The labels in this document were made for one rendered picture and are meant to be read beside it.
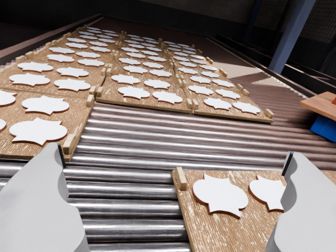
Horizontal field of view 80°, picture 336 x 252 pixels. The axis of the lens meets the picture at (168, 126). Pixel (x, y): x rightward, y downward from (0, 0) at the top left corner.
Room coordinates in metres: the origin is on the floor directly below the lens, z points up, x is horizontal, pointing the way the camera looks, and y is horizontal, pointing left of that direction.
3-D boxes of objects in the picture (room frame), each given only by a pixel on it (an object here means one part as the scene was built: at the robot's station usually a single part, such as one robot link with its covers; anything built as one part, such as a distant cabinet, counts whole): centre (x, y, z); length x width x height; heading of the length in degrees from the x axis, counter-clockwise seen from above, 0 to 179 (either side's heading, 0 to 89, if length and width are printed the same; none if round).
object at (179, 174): (0.38, -0.06, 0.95); 0.06 x 0.02 x 0.03; 17
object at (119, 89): (0.95, 0.15, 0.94); 0.41 x 0.35 x 0.04; 103
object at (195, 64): (1.73, -0.09, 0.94); 0.41 x 0.35 x 0.04; 103
